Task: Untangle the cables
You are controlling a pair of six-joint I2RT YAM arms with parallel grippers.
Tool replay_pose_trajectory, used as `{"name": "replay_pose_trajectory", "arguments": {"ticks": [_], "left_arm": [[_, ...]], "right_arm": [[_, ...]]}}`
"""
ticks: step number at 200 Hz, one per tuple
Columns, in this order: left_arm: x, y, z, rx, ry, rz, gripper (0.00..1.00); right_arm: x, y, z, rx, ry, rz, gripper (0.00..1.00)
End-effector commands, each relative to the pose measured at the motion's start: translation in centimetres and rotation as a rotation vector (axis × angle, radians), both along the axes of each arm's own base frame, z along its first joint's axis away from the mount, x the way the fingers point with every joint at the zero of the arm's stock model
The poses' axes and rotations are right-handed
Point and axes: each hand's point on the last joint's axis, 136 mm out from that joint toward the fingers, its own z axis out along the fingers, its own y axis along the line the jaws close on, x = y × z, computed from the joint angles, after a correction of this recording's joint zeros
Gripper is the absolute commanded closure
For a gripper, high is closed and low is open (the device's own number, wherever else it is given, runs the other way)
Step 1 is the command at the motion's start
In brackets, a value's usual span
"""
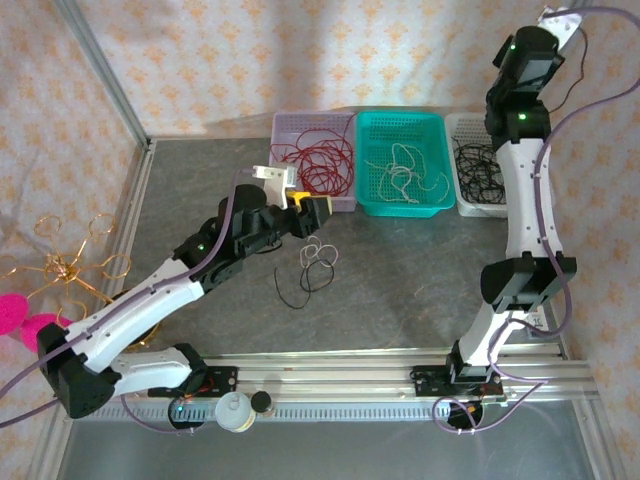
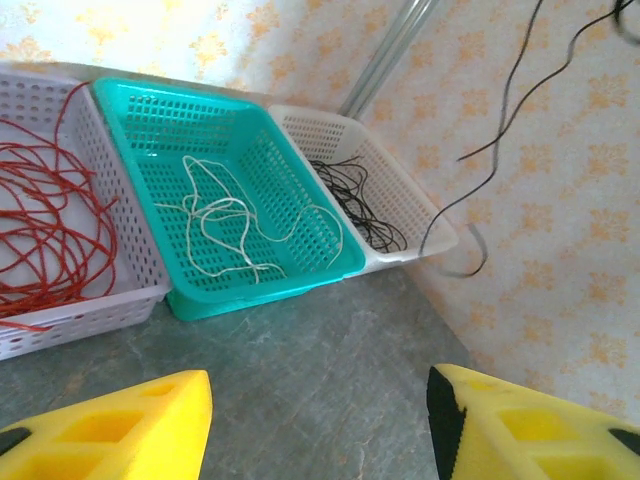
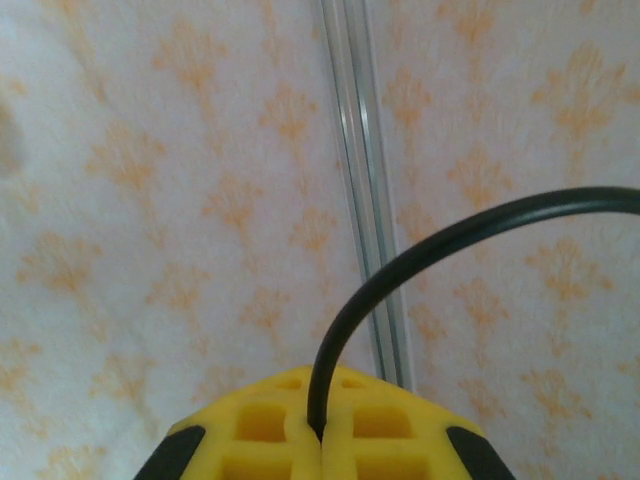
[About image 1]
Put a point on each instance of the white plastic basket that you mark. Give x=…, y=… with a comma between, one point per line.
x=470, y=130

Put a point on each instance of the lavender plastic basket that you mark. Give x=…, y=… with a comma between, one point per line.
x=312, y=125

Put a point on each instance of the teal plastic basket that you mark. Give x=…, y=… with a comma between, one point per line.
x=380, y=135

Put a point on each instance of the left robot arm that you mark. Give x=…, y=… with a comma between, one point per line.
x=135, y=305

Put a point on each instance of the black round cap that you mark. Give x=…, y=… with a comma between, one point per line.
x=260, y=401

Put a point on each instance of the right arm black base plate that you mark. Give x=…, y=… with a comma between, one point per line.
x=425, y=380

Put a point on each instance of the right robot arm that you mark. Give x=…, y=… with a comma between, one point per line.
x=525, y=200

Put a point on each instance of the pink fluffy ball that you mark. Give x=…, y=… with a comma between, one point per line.
x=37, y=330
x=10, y=315

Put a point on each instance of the aluminium frame post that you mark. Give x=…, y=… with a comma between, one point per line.
x=107, y=75

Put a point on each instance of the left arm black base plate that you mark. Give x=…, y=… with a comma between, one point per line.
x=225, y=380

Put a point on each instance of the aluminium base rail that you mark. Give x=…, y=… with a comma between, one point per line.
x=325, y=375

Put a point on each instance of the white round cap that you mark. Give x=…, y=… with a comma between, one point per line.
x=234, y=412

